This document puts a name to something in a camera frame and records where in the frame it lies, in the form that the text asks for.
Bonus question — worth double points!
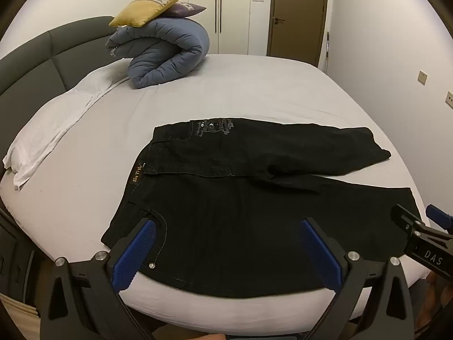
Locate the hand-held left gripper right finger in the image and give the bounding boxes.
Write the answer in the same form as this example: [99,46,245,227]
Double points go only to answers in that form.
[300,217,415,340]

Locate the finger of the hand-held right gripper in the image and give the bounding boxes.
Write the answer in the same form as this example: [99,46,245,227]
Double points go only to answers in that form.
[391,204,426,237]
[425,204,453,235]

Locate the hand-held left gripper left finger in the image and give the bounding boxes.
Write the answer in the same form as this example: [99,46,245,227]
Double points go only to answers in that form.
[40,217,157,340]

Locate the black denim pants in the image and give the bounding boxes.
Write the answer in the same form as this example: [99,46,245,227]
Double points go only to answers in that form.
[101,118,423,299]

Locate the dark bedside cabinet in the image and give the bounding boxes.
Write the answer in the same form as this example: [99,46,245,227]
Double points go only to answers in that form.
[0,207,44,310]

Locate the white pillow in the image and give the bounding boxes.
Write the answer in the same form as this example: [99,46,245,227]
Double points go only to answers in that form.
[3,65,132,192]

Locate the bed with white sheet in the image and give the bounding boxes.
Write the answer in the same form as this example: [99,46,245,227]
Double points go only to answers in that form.
[0,53,430,326]

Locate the rolled blue duvet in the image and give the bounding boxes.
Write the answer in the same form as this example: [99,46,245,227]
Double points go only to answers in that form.
[105,18,210,89]

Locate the grey padded headboard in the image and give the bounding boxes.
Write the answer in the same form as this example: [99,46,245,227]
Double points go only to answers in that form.
[0,16,132,111]

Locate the brown door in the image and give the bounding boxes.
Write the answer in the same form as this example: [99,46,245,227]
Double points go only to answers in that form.
[266,0,330,68]

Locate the yellow cushion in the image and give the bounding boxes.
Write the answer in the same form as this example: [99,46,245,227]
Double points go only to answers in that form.
[108,0,193,28]

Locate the purple cushion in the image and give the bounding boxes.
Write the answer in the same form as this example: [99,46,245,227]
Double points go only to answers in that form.
[163,2,208,18]

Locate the white wardrobe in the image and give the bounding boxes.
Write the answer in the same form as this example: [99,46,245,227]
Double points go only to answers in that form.
[142,0,273,56]

